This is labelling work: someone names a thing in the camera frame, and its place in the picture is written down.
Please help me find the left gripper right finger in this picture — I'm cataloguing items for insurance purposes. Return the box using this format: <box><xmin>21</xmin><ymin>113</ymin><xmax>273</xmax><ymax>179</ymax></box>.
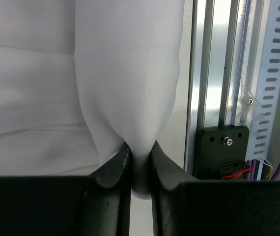
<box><xmin>151</xmin><ymin>143</ymin><xmax>280</xmax><ymax>236</ymax></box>

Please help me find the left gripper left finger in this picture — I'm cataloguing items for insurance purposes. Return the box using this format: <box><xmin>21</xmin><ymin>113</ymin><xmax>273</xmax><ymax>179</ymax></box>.
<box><xmin>0</xmin><ymin>144</ymin><xmax>131</xmax><ymax>236</ymax></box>

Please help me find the white t shirt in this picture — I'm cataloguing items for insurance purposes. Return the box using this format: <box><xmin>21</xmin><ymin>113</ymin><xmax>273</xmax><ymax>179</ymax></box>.
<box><xmin>0</xmin><ymin>0</ymin><xmax>185</xmax><ymax>199</ymax></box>

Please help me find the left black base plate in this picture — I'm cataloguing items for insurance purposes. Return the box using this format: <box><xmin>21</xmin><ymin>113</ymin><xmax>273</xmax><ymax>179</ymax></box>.
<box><xmin>192</xmin><ymin>125</ymin><xmax>250</xmax><ymax>180</ymax></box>

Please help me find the aluminium front rail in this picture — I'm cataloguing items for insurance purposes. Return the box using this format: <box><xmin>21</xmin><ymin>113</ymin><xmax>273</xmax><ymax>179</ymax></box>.
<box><xmin>184</xmin><ymin>0</ymin><xmax>265</xmax><ymax>173</ymax></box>

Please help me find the white slotted cable duct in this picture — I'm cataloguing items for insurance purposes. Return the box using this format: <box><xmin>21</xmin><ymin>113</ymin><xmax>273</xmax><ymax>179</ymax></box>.
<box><xmin>248</xmin><ymin>0</ymin><xmax>280</xmax><ymax>159</ymax></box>

